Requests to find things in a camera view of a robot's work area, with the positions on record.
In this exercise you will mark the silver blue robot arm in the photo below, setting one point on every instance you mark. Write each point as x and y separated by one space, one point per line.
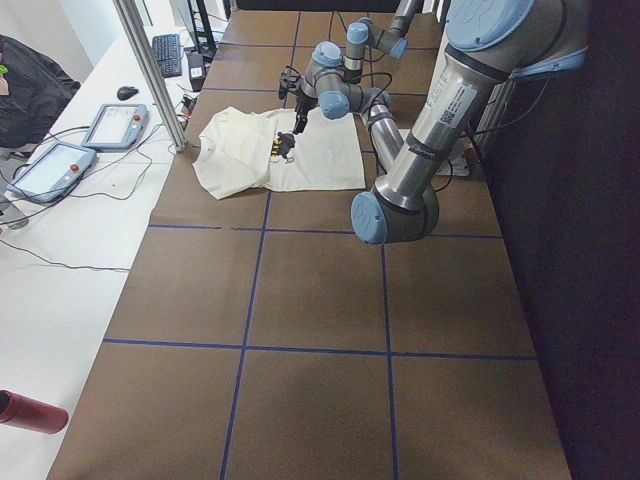
390 41
488 43

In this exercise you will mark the black box with white label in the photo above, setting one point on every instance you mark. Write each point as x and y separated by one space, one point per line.
197 70

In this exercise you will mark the far grey teach pendant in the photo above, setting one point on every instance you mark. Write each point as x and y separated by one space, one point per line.
116 127

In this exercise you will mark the black keyboard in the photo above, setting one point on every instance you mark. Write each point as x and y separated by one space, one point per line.
166 50

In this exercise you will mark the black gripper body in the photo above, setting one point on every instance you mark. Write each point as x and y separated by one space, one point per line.
303 101

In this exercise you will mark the black jacket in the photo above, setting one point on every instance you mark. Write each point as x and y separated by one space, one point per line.
35 90

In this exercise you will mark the grey teach pendant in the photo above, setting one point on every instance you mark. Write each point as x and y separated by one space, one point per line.
54 173
116 127

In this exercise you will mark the red cylinder bottle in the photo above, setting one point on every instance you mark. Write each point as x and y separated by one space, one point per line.
30 414

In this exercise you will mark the near grey teach pendant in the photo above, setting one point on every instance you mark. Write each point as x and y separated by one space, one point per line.
54 173

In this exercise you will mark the cream long sleeve cat shirt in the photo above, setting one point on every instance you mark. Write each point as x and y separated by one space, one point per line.
241 150

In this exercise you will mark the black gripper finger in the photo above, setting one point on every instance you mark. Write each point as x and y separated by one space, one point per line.
301 120

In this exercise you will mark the aluminium frame post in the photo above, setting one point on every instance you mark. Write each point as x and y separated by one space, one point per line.
136 34

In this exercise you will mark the black computer mouse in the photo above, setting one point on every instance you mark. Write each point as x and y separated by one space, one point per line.
126 92

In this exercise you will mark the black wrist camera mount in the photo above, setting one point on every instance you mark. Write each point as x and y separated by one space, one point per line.
288 82

